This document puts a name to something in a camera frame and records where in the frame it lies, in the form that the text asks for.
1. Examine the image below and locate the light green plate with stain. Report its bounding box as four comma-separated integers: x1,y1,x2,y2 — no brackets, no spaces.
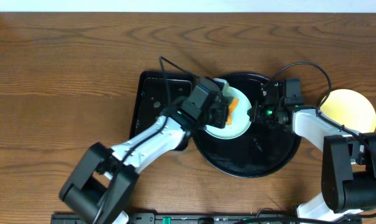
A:
205,86,252,139

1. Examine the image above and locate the right black cable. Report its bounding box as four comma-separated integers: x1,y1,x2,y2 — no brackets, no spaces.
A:
264,62,376,218

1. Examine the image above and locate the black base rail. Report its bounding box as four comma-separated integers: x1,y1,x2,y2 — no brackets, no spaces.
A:
50,210,362,224

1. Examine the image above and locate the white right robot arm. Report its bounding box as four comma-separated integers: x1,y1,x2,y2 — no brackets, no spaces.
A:
247,83,376,223

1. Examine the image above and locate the orange green sponge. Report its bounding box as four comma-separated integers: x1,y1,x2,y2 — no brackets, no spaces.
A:
226,98,239,125

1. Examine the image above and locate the left black cable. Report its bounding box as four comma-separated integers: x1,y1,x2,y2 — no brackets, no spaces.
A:
94,55,204,224

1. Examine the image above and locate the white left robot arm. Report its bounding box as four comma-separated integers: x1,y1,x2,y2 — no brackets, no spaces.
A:
58,78,232,223

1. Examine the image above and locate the round black tray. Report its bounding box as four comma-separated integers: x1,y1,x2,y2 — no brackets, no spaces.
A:
193,73,301,178

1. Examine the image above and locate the rectangular black tray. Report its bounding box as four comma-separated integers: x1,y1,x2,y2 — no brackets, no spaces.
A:
129,71,195,139

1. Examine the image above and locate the black cable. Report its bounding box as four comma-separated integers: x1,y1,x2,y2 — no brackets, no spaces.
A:
94,55,204,224
264,62,376,218

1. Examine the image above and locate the yellow plate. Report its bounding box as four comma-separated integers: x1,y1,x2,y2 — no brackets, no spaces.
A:
320,89,376,133

